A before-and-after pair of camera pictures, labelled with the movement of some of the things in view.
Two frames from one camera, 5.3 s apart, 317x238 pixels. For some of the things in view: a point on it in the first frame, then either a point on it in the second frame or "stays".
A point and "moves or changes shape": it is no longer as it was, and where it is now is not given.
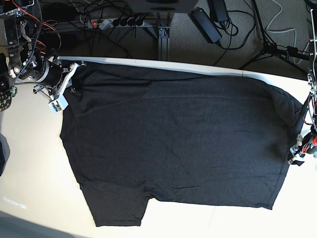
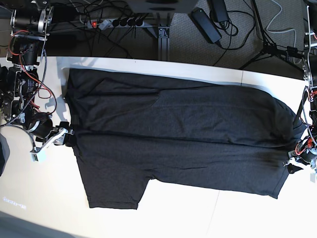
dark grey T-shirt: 133,135 moves or changes shape
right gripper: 66,75 -> 60,134
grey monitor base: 160,6 stays
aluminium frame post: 164,43 stays
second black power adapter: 218,11 stays
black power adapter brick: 209,29 stays
